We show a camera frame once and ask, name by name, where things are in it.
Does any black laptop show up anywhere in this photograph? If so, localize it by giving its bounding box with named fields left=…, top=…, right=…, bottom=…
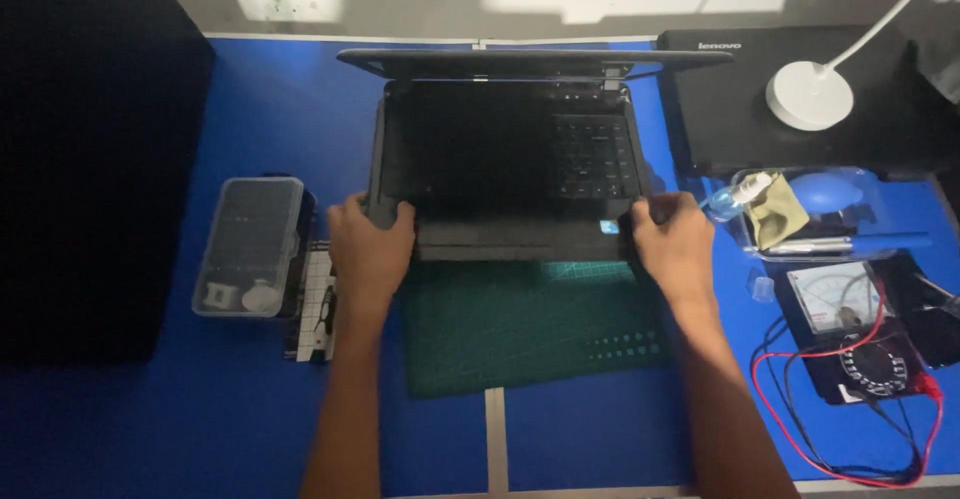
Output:
left=336, top=47, right=736, bottom=264
left=656, top=26, right=960, bottom=181

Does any red test lead cable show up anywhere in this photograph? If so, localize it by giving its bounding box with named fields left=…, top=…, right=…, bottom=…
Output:
left=750, top=277, right=946, bottom=490

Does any clear plastic tool tray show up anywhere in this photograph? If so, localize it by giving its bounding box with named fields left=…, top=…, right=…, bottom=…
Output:
left=727, top=166, right=912, bottom=263

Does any analog multimeter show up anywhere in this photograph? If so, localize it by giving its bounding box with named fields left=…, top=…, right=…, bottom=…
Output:
left=772, top=260, right=931, bottom=406

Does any clear plastic screwdriver bit case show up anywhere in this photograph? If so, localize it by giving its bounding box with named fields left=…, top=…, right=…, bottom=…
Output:
left=191, top=175, right=306, bottom=319

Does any black test lead cable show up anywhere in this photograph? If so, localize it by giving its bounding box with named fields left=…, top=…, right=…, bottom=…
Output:
left=759, top=317, right=927, bottom=485

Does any person's left hand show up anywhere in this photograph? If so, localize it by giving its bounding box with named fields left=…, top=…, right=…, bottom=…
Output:
left=327, top=191, right=417, bottom=299

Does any blue air blower bulb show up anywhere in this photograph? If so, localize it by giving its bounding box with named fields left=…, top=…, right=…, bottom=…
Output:
left=787, top=171, right=865, bottom=217

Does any white desk lamp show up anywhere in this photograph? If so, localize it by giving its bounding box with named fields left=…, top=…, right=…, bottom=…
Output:
left=765, top=0, right=952, bottom=133

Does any olive cleaning cloth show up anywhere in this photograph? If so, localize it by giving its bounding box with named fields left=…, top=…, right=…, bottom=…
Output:
left=742, top=172, right=811, bottom=251

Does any person's right hand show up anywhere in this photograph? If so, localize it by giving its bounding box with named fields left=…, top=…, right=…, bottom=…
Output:
left=628, top=190, right=717, bottom=305

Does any green cutting mat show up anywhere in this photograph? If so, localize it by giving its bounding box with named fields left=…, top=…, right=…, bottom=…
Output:
left=397, top=259, right=670, bottom=400

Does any closed black laptop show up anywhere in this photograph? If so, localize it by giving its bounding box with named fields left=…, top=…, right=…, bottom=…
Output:
left=656, top=26, right=960, bottom=181

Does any white grid screw mat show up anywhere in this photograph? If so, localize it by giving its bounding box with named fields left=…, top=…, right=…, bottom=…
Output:
left=283, top=240, right=339, bottom=365

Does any small clear spray bottle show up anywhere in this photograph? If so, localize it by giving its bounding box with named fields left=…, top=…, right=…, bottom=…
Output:
left=705, top=172, right=774, bottom=223

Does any blue table mat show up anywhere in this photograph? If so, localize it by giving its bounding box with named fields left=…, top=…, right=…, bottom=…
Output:
left=0, top=37, right=960, bottom=499

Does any large black box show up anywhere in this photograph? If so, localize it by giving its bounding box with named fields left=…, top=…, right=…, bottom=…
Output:
left=0, top=0, right=219, bottom=373

